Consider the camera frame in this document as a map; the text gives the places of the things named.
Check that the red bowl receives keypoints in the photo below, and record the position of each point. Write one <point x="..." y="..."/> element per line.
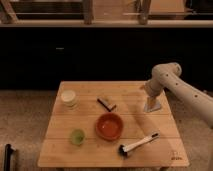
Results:
<point x="109" y="126"/>

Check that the black object at floor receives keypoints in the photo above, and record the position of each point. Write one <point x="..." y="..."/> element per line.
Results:
<point x="7" y="157"/>

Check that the small green cup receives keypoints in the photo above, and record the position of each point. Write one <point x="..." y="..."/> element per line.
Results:
<point x="77" y="136"/>

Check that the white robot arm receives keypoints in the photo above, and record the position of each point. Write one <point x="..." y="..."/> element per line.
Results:
<point x="168" y="76"/>

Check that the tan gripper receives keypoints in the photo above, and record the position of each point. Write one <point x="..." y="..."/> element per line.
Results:
<point x="151" y="102"/>

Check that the grey towel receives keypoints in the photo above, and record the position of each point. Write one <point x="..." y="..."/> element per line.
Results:
<point x="155" y="107"/>

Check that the wooden table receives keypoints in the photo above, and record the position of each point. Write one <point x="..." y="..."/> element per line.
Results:
<point x="58" y="152"/>

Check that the white handled dish brush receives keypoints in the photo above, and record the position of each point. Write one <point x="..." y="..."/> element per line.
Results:
<point x="125" y="149"/>

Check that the dark brown rectangular block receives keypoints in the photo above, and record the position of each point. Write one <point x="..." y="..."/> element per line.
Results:
<point x="106" y="103"/>

